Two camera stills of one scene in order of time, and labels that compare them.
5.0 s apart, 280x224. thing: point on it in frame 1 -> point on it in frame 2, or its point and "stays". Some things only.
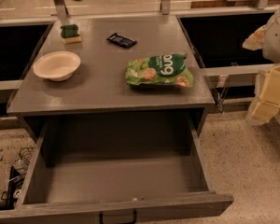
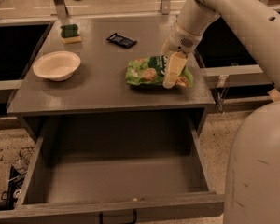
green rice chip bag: [164, 68] stays
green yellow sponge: [69, 34] stays
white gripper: [278, 36] -> [180, 43]
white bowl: [56, 65] stays
